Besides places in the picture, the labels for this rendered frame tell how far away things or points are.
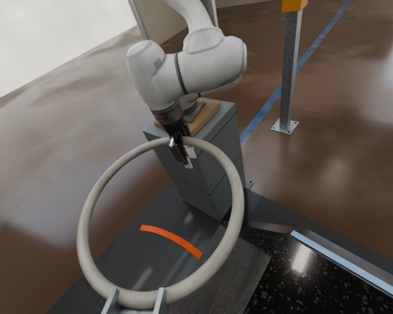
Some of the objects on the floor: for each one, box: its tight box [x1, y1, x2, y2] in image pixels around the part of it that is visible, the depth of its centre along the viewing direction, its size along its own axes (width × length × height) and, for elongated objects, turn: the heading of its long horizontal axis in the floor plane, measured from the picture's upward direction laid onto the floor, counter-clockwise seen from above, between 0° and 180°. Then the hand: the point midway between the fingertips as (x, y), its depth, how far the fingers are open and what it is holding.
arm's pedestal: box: [142, 97, 255, 222], centre depth 140 cm, size 50×50×80 cm
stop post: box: [271, 0, 308, 135], centre depth 161 cm, size 20×20×109 cm
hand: (189, 157), depth 76 cm, fingers closed on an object, 4 cm apart
